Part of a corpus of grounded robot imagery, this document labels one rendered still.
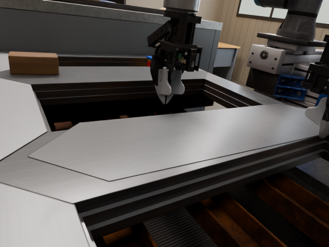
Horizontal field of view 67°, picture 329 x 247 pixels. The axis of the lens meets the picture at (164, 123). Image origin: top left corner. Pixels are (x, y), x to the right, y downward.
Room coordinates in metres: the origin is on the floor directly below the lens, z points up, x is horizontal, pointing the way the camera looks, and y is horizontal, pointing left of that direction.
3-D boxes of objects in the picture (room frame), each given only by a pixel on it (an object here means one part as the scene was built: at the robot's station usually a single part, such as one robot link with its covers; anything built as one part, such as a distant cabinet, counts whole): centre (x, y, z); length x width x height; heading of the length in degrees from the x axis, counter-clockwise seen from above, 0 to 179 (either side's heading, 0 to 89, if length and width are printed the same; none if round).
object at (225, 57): (4.42, -0.47, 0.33); 1.21 x 0.62 x 0.66; 131
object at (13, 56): (0.68, 0.39, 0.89); 0.12 x 0.06 x 0.05; 120
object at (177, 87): (0.58, -0.02, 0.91); 0.06 x 0.03 x 0.09; 35
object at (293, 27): (1.15, -0.50, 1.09); 0.15 x 0.15 x 0.10
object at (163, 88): (0.56, 0.01, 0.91); 0.06 x 0.03 x 0.09; 35
